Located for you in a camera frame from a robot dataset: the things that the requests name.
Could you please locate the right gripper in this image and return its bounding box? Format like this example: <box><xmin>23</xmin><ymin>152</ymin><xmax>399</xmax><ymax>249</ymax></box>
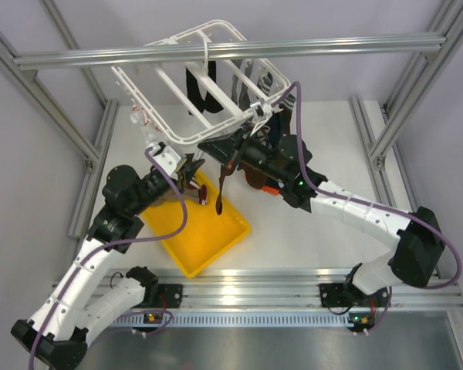
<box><xmin>200</xmin><ymin>122</ymin><xmax>289</xmax><ymax>184</ymax></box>

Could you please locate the white clip drying hanger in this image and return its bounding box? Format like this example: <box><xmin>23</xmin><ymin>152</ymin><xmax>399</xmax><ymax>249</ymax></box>
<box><xmin>111</xmin><ymin>20</ymin><xmax>291</xmax><ymax>146</ymax></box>

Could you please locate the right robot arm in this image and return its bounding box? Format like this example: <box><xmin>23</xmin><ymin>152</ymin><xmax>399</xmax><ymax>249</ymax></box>
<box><xmin>198</xmin><ymin>129</ymin><xmax>444</xmax><ymax>306</ymax></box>

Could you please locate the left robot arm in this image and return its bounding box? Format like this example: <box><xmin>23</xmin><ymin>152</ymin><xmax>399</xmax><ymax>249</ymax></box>
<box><xmin>11</xmin><ymin>144</ymin><xmax>204</xmax><ymax>369</ymax></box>

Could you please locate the black sock right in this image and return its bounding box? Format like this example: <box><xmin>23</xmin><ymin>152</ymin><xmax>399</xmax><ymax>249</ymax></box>
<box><xmin>206</xmin><ymin>60</ymin><xmax>225</xmax><ymax>116</ymax></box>

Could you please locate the black sock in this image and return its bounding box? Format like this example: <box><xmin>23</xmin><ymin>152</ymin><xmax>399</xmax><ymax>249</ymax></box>
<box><xmin>206</xmin><ymin>60</ymin><xmax>225</xmax><ymax>116</ymax></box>
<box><xmin>185</xmin><ymin>69</ymin><xmax>205</xmax><ymax>113</ymax></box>

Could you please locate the navy orange underwear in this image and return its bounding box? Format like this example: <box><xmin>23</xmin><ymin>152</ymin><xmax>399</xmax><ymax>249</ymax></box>
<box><xmin>256</xmin><ymin>113</ymin><xmax>285</xmax><ymax>196</ymax></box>

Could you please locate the grey sock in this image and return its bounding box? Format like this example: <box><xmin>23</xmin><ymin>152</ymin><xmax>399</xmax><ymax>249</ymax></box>
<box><xmin>229</xmin><ymin>61</ymin><xmax>255</xmax><ymax>111</ymax></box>

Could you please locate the black sock left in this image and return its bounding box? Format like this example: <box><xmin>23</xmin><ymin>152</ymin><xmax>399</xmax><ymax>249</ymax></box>
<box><xmin>185</xmin><ymin>69</ymin><xmax>205</xmax><ymax>113</ymax></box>

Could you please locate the yellow plastic tray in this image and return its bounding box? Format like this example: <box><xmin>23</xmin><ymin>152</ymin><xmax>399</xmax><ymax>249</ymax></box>
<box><xmin>162</xmin><ymin>170</ymin><xmax>252</xmax><ymax>278</ymax></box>

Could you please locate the aluminium crossbar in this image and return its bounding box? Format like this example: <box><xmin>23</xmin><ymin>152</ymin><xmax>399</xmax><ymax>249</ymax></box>
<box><xmin>13</xmin><ymin>32</ymin><xmax>446</xmax><ymax>70</ymax></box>

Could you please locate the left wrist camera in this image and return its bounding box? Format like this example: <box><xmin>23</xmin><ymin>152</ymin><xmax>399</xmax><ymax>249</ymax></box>
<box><xmin>144</xmin><ymin>142</ymin><xmax>186</xmax><ymax>180</ymax></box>

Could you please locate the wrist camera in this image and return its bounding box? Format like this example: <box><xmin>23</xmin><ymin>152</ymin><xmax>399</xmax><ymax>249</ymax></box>
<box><xmin>144</xmin><ymin>142</ymin><xmax>186</xmax><ymax>180</ymax></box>
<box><xmin>250</xmin><ymin>101</ymin><xmax>273</xmax><ymax>125</ymax></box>

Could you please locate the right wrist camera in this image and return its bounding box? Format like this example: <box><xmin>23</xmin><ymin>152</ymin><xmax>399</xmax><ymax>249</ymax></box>
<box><xmin>250</xmin><ymin>101</ymin><xmax>273</xmax><ymax>125</ymax></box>

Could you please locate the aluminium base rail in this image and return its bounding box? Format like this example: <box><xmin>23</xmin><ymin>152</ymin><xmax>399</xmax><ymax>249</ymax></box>
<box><xmin>46</xmin><ymin>267</ymin><xmax>463</xmax><ymax>309</ymax></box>

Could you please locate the slotted cable duct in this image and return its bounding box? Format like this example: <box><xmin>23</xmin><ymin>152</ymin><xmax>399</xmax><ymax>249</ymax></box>
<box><xmin>111</xmin><ymin>311</ymin><xmax>373</xmax><ymax>328</ymax></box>

